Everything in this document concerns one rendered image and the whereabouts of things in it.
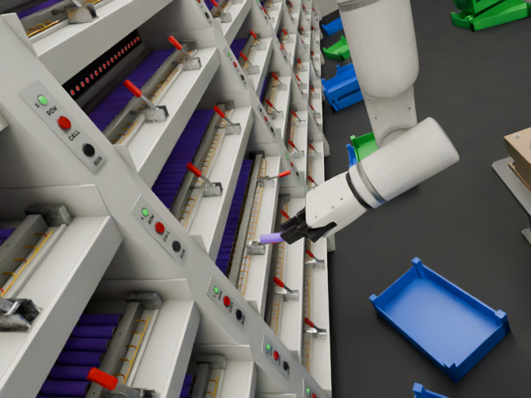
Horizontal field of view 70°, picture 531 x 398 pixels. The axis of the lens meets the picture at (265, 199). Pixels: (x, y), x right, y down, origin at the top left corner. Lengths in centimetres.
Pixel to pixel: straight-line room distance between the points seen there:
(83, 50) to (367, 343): 105
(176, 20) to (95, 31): 46
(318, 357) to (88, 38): 94
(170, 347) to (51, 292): 20
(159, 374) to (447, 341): 84
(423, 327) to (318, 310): 30
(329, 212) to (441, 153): 19
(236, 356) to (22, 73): 55
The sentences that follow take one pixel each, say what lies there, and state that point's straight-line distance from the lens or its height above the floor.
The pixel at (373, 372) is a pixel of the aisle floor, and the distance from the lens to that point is 121.
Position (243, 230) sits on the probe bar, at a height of 53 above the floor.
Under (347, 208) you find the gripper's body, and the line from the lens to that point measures 65.
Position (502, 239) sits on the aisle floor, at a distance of 139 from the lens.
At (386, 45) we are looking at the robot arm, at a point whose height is 86.
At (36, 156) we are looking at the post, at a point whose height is 98.
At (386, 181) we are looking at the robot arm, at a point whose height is 66.
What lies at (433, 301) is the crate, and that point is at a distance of 127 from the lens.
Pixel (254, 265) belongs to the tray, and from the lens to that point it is 89.
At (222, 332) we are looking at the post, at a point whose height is 58.
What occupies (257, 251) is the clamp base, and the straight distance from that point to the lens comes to 91.
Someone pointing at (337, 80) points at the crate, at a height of 11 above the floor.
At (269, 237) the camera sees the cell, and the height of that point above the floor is 60.
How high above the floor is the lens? 105
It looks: 31 degrees down
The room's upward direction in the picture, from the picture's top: 33 degrees counter-clockwise
